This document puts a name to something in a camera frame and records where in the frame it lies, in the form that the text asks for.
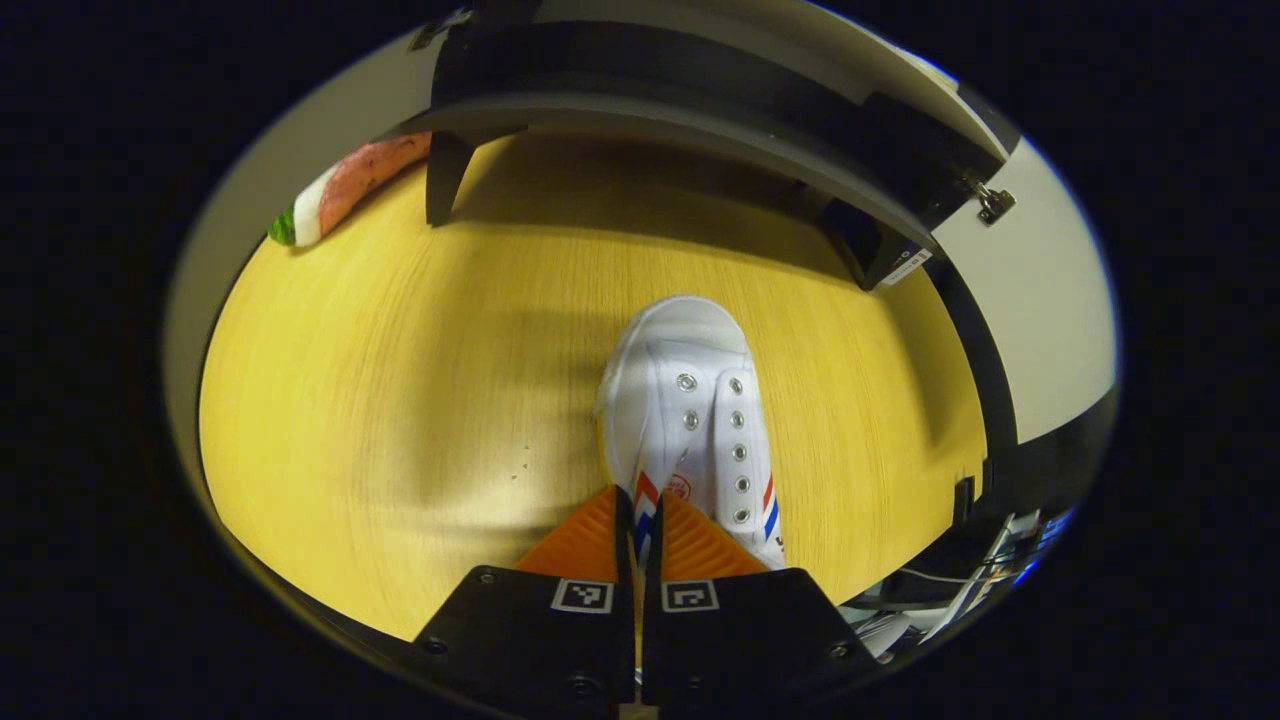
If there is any watermelon slice plush toy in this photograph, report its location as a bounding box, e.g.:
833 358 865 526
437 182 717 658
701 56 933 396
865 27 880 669
268 133 433 248

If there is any white and grey shoe cabinet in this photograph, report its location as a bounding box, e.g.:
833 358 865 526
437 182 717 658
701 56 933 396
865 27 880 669
385 0 1013 293

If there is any pile of papers and cables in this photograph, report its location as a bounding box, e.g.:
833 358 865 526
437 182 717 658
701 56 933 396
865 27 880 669
840 500 1083 661

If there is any white canvas shoe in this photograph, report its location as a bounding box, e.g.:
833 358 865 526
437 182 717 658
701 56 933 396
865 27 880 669
595 295 787 573

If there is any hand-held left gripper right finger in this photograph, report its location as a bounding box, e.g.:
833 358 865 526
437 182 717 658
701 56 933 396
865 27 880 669
640 490 883 720

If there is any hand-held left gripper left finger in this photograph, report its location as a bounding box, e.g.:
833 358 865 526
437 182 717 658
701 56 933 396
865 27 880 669
405 485 638 720

